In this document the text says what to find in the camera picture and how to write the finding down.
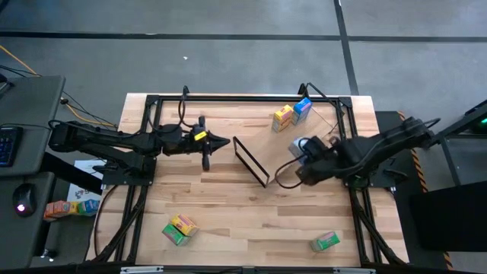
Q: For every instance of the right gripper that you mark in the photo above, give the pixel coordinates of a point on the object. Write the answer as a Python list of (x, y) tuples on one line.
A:
[(317, 167)]

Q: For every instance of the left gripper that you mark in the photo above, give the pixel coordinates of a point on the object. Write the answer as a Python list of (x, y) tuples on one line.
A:
[(180, 142)]

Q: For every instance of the blue Frosted Flakes cereal box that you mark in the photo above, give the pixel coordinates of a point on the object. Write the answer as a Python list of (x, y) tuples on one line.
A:
[(301, 110), (296, 148)]

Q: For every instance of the green Apple Jacks cereal box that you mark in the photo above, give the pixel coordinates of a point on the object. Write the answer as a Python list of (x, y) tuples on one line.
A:
[(173, 234), (325, 241)]

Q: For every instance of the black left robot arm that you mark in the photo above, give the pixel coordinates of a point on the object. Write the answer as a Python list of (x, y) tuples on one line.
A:
[(102, 141)]

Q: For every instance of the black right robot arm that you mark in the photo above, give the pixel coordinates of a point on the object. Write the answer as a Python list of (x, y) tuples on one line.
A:
[(384, 146)]

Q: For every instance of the teal cereal box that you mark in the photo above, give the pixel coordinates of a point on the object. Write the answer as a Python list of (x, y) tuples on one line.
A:
[(88, 206)]

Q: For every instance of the small yellow cereal box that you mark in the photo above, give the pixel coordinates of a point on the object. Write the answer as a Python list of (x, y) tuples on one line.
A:
[(73, 207)]

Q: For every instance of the yellow tape tag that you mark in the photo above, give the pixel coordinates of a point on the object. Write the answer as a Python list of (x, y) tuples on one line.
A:
[(200, 136)]

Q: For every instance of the black hazard-striped floor mat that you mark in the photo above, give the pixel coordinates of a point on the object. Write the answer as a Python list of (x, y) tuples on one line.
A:
[(388, 125)]

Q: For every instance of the black rectangular panel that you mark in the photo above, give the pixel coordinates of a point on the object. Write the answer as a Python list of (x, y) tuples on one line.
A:
[(449, 217)]

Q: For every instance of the white printed paper sheet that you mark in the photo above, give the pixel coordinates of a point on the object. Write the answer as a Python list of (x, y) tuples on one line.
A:
[(81, 192)]

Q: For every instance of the black stand with green light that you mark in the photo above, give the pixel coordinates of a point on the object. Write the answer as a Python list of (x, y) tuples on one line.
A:
[(475, 116)]

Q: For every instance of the grey desk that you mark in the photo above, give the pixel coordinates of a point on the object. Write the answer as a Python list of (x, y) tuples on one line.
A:
[(34, 102), (19, 239)]

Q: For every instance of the black computer mouse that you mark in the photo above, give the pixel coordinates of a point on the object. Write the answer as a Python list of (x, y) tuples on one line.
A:
[(24, 198)]

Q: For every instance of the black backlit keyboard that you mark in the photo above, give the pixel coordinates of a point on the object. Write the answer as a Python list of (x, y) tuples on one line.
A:
[(9, 146)]

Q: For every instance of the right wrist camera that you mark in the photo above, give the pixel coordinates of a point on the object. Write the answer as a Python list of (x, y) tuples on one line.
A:
[(315, 144)]

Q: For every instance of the wooden shelf with black frame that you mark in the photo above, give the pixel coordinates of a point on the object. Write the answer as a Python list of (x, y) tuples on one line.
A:
[(266, 152)]

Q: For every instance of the black aluminium table frame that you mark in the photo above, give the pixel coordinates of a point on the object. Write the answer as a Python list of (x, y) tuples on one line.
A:
[(247, 98)]

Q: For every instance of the grey metal bracket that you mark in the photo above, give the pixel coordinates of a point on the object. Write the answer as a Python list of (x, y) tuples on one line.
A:
[(141, 269), (354, 271)]

